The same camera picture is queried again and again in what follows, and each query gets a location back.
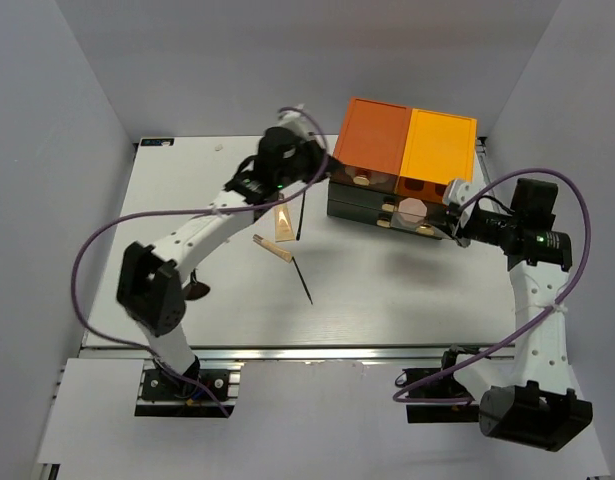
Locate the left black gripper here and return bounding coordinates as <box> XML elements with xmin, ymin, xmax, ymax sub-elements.
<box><xmin>276</xmin><ymin>134</ymin><xmax>344</xmax><ymax>191</ymax></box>

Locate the clear orange drawer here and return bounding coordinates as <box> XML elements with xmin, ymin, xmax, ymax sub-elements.
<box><xmin>330</xmin><ymin>165</ymin><xmax>397</xmax><ymax>193</ymax></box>

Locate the pink octagonal powder case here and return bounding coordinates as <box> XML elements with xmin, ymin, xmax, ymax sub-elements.
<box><xmin>397</xmin><ymin>198</ymin><xmax>428</xmax><ymax>227</ymax></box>

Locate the clear yellow drawer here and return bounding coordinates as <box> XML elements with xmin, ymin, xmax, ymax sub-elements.
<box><xmin>395</xmin><ymin>176</ymin><xmax>450</xmax><ymax>204</ymax></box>

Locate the black eyeliner pencil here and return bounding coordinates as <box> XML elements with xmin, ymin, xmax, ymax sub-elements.
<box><xmin>291</xmin><ymin>257</ymin><xmax>314</xmax><ymax>305</ymax></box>

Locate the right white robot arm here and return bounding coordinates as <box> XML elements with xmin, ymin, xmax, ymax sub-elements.
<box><xmin>438</xmin><ymin>179</ymin><xmax>593</xmax><ymax>452</ymax></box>

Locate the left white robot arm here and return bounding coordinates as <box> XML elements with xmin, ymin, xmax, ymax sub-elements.
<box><xmin>116</xmin><ymin>127</ymin><xmax>342</xmax><ymax>399</ymax></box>

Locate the black fan makeup brush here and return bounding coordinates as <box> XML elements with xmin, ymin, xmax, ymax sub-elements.
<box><xmin>183</xmin><ymin>270</ymin><xmax>211</xmax><ymax>302</ymax></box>

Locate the orange drawer box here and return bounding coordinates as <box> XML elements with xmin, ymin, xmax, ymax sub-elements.
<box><xmin>333</xmin><ymin>97</ymin><xmax>412</xmax><ymax>180</ymax></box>

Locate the black mascara wand brush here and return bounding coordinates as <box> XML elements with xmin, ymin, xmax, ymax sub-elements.
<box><xmin>295</xmin><ymin>192</ymin><xmax>306</xmax><ymax>242</ymax></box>

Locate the large beige cosmetic tube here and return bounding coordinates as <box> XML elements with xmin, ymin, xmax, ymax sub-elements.
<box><xmin>274</xmin><ymin>203</ymin><xmax>295</xmax><ymax>243</ymax></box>

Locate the yellow drawer box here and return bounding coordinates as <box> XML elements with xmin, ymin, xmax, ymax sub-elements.
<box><xmin>398</xmin><ymin>109</ymin><xmax>477</xmax><ymax>183</ymax></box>

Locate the small beige concealer tube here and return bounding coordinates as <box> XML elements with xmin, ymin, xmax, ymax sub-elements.
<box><xmin>252</xmin><ymin>234</ymin><xmax>293</xmax><ymax>263</ymax></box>

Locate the blue table label sticker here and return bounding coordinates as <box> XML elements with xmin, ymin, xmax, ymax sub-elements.
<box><xmin>139</xmin><ymin>138</ymin><xmax>175</xmax><ymax>147</ymax></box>

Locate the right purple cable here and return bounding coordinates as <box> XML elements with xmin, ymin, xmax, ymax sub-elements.
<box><xmin>391</xmin><ymin>167</ymin><xmax>594</xmax><ymax>405</ymax></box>

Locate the purple cable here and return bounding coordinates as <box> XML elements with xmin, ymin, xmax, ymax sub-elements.
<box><xmin>391</xmin><ymin>167</ymin><xmax>594</xmax><ymax>405</ymax></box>
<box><xmin>70</xmin><ymin>106</ymin><xmax>333</xmax><ymax>419</ymax></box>

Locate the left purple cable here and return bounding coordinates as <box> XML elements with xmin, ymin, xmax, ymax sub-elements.
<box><xmin>70</xmin><ymin>106</ymin><xmax>333</xmax><ymax>419</ymax></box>

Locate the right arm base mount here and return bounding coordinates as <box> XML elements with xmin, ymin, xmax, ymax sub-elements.
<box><xmin>394</xmin><ymin>346</ymin><xmax>479</xmax><ymax>424</ymax></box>

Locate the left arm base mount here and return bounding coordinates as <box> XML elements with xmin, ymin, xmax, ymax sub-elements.
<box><xmin>134</xmin><ymin>362</ymin><xmax>240</xmax><ymax>419</ymax></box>

